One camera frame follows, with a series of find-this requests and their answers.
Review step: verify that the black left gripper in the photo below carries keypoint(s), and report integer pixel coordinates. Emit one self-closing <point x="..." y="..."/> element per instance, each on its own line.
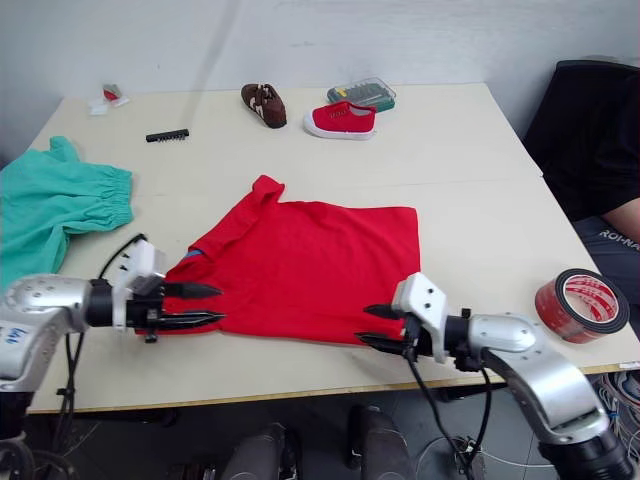
<point x="146" y="312"/>

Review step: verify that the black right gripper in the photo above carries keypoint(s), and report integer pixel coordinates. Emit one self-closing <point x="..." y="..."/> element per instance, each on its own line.
<point x="412" y="336"/>

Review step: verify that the red t-shirt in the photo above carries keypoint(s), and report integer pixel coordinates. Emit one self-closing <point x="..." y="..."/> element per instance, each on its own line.
<point x="310" y="260"/>

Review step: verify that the green shorts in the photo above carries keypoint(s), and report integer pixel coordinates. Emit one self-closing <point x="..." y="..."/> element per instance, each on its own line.
<point x="50" y="200"/>

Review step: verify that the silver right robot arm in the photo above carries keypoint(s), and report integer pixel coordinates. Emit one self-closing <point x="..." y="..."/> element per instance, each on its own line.
<point x="520" y="340"/>

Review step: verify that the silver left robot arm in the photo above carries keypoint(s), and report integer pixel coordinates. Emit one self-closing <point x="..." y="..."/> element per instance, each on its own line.
<point x="45" y="300"/>

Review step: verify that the person's bare forearm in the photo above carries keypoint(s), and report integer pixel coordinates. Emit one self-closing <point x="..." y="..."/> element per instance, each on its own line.
<point x="627" y="216"/>

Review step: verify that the person in black shirt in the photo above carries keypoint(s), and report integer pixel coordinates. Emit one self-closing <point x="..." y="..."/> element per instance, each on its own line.
<point x="585" y="140"/>

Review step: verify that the dark rounded shape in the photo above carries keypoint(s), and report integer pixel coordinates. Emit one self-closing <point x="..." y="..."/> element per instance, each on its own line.
<point x="380" y="440"/>
<point x="255" y="455"/>

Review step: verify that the red black tape roll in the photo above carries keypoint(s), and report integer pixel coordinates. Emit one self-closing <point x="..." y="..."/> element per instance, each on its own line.
<point x="550" y="306"/>

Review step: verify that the black bit holder strip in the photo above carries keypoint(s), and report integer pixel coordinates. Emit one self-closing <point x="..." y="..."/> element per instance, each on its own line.
<point x="167" y="136"/>

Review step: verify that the brown striped shoe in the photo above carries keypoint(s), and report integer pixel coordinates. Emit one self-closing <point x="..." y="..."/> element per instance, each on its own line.
<point x="265" y="106"/>

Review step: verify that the red canvas shoe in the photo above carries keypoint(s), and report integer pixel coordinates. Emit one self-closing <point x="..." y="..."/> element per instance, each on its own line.
<point x="340" y="119"/>

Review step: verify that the red grey small packet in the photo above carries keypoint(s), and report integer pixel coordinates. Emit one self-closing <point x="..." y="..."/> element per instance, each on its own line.
<point x="112" y="91"/>

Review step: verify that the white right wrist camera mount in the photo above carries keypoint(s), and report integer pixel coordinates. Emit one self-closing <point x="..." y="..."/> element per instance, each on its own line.
<point x="425" y="295"/>

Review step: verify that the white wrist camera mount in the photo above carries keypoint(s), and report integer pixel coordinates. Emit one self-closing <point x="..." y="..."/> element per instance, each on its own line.
<point x="425" y="295"/>
<point x="142" y="260"/>

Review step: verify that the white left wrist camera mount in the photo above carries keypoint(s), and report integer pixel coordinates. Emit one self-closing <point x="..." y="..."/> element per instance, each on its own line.
<point x="142" y="260"/>

